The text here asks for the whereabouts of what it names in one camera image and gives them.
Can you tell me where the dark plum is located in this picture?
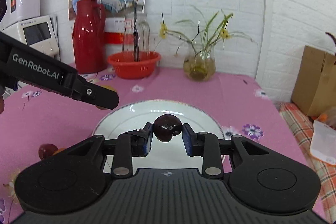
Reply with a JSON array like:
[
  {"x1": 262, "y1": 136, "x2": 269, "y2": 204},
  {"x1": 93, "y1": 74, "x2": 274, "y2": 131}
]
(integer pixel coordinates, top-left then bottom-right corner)
[{"x1": 153, "y1": 114, "x2": 182, "y2": 143}]

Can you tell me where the red plum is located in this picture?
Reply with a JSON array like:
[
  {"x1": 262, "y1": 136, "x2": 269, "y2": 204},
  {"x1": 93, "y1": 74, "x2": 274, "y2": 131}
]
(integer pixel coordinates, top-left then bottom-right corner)
[{"x1": 38, "y1": 144, "x2": 58, "y2": 160}]

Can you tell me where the left hand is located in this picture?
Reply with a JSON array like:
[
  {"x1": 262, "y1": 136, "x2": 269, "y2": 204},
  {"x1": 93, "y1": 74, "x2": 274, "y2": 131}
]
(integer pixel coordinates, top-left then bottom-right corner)
[{"x1": 0, "y1": 85, "x2": 6, "y2": 114}]

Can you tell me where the white plate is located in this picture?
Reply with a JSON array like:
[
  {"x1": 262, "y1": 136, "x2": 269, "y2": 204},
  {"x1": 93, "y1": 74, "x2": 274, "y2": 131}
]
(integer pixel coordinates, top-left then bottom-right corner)
[{"x1": 93, "y1": 100, "x2": 224, "y2": 172}]

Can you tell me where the white water dispenser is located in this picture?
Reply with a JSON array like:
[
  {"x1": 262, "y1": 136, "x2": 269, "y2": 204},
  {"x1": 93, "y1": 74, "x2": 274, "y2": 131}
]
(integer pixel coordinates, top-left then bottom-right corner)
[{"x1": 3, "y1": 15, "x2": 60, "y2": 57}]

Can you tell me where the pink floral tablecloth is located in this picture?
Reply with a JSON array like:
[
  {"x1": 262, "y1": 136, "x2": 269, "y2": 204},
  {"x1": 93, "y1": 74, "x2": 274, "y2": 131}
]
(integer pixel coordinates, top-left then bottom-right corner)
[{"x1": 1, "y1": 68, "x2": 323, "y2": 223}]

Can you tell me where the red thermos jug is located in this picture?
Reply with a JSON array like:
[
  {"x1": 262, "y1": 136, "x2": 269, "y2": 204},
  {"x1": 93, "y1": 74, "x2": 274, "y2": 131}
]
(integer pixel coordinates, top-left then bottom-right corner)
[{"x1": 72, "y1": 0, "x2": 107, "y2": 74}]

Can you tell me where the red plastic basket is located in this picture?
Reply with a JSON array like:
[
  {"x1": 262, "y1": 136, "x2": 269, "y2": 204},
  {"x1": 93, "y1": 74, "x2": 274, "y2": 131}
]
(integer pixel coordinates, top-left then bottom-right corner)
[{"x1": 107, "y1": 51, "x2": 161, "y2": 80}]

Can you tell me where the glass pitcher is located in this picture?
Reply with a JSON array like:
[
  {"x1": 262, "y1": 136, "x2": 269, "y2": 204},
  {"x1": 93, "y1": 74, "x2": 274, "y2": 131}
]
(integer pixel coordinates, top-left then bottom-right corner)
[{"x1": 122, "y1": 12, "x2": 150, "y2": 62}]

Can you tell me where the glass vase with plant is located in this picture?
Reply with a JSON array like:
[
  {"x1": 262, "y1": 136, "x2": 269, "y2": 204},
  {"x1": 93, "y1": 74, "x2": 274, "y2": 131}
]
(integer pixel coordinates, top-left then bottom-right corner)
[{"x1": 158, "y1": 6, "x2": 255, "y2": 82}]

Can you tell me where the plaid cloth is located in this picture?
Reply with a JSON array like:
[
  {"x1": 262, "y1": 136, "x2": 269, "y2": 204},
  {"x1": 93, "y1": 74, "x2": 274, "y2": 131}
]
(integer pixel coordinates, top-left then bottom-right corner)
[{"x1": 278, "y1": 102, "x2": 336, "y2": 223}]

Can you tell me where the white plastic bag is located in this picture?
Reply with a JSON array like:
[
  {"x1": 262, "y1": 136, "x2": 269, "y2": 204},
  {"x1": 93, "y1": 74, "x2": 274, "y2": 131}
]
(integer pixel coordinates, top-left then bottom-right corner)
[{"x1": 310, "y1": 107, "x2": 336, "y2": 166}]

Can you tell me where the cardboard box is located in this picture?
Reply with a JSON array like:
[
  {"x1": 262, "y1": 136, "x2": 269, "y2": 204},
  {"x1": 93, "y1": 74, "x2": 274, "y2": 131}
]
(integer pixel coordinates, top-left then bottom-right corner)
[{"x1": 291, "y1": 46, "x2": 335, "y2": 117}]

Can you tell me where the dark purple plant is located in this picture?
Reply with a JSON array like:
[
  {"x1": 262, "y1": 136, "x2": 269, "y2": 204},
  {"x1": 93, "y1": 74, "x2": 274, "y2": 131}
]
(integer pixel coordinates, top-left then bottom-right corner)
[{"x1": 325, "y1": 32, "x2": 336, "y2": 47}]

